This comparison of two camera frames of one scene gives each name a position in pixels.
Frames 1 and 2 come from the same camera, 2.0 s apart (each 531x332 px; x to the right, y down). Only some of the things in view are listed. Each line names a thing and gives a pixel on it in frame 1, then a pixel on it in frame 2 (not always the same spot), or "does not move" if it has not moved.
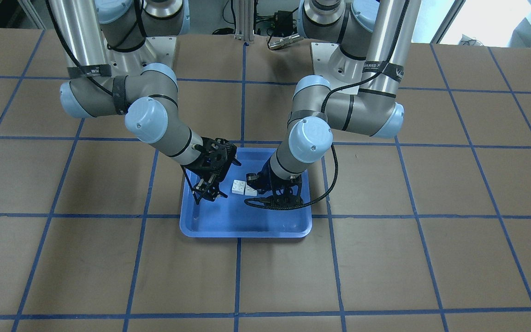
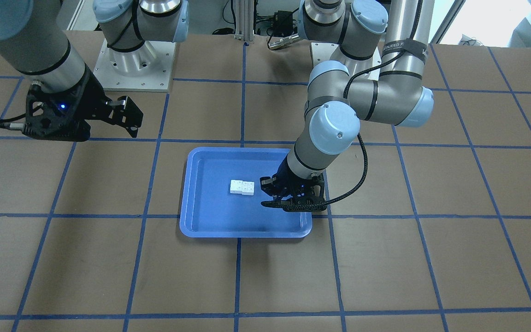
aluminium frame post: (244, 20) does not move
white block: (238, 187) does not move
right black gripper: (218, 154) -> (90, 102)
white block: (250, 191) does not move
